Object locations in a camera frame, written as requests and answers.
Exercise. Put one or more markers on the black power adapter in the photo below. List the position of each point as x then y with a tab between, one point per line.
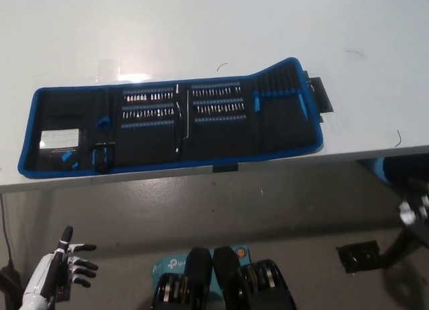
8	284

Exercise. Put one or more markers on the screwdriver bit row blue strip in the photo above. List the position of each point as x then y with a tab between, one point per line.
216	90
147	112
218	106
147	96

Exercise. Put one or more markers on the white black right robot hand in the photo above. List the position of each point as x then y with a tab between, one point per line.
414	211

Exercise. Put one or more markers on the blue triangular pick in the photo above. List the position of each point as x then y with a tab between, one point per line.
68	156

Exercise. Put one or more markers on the white grid magnetic pad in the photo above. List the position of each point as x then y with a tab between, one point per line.
60	138

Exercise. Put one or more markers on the teal tp-link cardboard box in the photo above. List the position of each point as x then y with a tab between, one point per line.
172	264

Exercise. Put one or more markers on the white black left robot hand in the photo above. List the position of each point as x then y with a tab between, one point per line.
50	273

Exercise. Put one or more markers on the black blue-edged fabric toolkit roll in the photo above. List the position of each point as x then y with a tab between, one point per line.
221	142

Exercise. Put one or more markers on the short blue pry tool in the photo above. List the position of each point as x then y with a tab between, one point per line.
257	102

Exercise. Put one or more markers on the thin silver bent rod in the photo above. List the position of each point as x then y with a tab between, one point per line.
186	115

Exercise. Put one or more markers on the blue plastic clip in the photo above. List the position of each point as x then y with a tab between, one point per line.
103	122

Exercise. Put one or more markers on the long blue spudger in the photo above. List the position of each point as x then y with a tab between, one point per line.
303	105

